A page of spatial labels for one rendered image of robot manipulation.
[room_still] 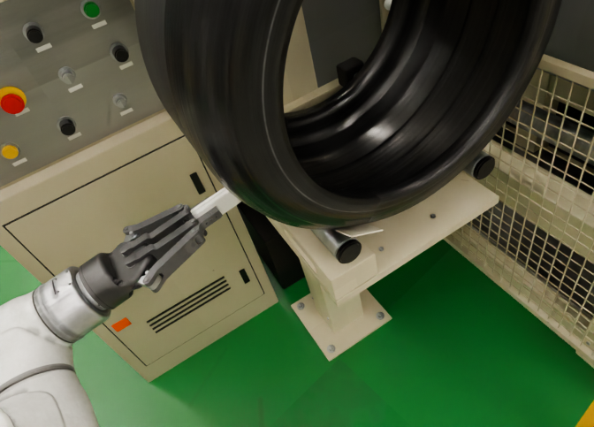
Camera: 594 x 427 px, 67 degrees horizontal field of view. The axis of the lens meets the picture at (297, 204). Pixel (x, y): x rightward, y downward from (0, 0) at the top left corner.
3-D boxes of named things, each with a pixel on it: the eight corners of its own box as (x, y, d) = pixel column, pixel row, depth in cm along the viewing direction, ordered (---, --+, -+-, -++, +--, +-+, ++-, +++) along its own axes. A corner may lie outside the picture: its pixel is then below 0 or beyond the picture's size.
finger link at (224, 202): (191, 213, 63) (193, 216, 63) (232, 185, 64) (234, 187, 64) (201, 225, 65) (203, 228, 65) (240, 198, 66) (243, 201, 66)
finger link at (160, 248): (122, 259, 61) (125, 265, 60) (193, 213, 62) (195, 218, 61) (139, 273, 64) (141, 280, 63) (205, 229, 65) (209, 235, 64)
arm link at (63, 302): (30, 276, 61) (68, 250, 62) (74, 306, 68) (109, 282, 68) (36, 324, 55) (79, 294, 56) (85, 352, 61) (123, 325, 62)
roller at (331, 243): (265, 155, 95) (246, 162, 94) (262, 137, 92) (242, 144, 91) (362, 257, 72) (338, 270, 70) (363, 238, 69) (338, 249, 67)
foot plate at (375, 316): (291, 306, 171) (290, 303, 169) (348, 270, 177) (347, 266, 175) (329, 362, 152) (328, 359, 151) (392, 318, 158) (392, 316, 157)
